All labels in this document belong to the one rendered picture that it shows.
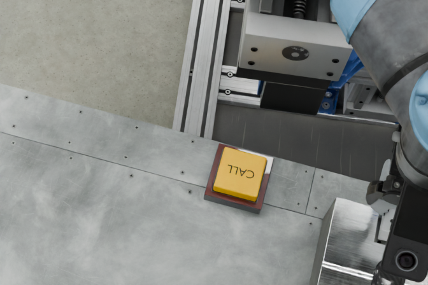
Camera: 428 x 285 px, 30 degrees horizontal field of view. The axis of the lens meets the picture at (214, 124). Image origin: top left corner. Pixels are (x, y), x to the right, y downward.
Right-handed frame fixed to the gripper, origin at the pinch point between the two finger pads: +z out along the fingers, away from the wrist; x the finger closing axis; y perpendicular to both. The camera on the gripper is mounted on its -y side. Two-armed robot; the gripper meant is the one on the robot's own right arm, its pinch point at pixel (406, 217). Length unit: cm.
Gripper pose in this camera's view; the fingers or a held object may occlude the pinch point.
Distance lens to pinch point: 98.0
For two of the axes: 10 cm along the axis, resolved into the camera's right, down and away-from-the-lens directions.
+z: 1.1, 3.1, 9.4
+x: -9.6, -2.1, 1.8
